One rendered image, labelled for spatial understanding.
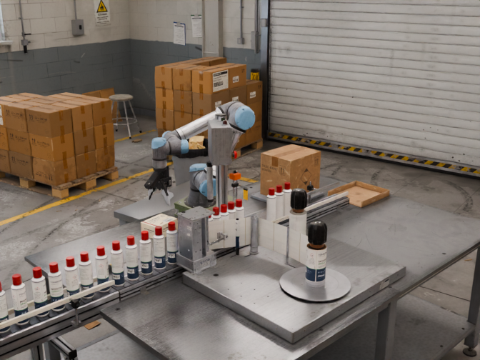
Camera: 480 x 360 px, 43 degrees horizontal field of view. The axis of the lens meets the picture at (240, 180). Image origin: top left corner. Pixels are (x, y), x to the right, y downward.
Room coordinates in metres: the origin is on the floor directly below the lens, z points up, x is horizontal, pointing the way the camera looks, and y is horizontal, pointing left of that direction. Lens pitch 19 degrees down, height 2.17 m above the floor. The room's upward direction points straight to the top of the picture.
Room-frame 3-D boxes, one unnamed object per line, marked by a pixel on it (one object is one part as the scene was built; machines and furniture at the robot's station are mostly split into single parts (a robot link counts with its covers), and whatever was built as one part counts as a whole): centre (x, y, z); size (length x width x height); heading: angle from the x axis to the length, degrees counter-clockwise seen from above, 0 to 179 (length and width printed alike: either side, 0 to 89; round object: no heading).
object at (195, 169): (3.27, 0.23, 1.07); 0.13 x 0.12 x 0.14; 23
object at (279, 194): (3.07, -0.21, 0.98); 0.05 x 0.05 x 0.20
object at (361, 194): (3.59, -0.75, 0.85); 0.30 x 0.26 x 0.04; 134
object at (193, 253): (2.54, 0.20, 1.01); 0.14 x 0.13 x 0.26; 134
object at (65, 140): (6.37, 2.07, 0.45); 1.20 x 0.84 x 0.89; 56
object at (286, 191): (3.12, -0.26, 0.98); 0.05 x 0.05 x 0.20
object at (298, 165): (3.60, -0.32, 0.99); 0.30 x 0.24 x 0.27; 135
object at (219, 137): (2.88, 0.10, 1.38); 0.17 x 0.10 x 0.19; 9
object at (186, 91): (7.35, 0.36, 0.57); 1.20 x 0.85 x 1.14; 146
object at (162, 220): (3.01, 0.44, 0.87); 0.16 x 0.12 x 0.07; 144
